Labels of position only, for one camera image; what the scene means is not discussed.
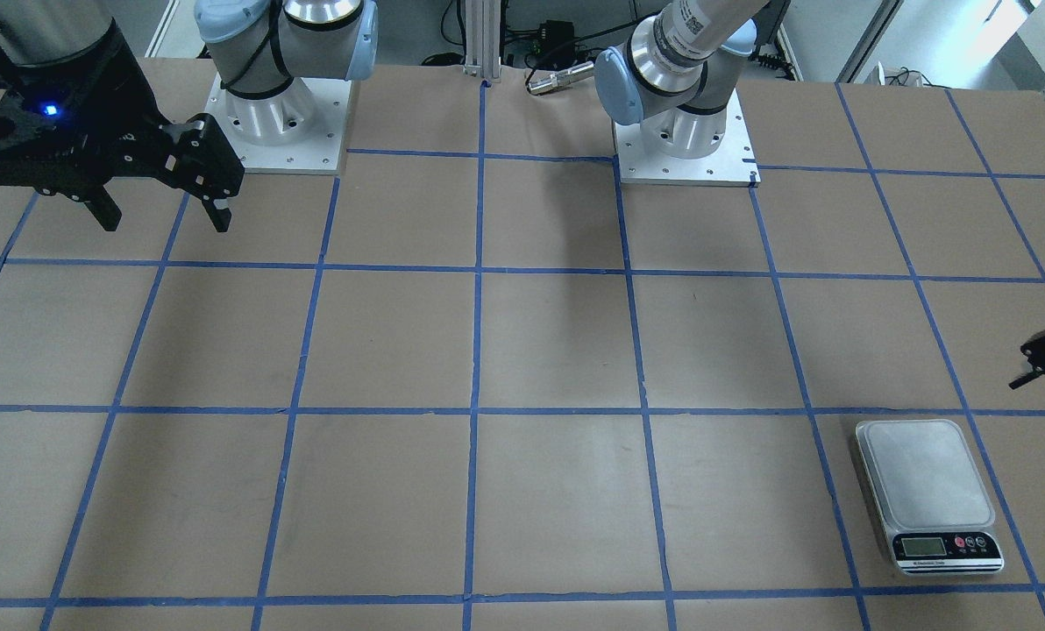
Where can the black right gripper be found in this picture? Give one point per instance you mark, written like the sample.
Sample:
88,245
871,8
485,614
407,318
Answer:
121,103

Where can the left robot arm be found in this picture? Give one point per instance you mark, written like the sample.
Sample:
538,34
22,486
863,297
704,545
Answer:
673,78

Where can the silver digital kitchen scale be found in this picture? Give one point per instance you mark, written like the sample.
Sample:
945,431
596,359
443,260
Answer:
931,505

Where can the black electronics box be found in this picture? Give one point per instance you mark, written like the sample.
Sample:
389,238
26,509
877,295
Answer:
551,34

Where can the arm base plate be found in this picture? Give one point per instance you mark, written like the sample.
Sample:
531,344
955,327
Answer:
680,148
281,145

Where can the aluminium frame post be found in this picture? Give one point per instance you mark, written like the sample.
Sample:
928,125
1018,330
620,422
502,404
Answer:
482,35

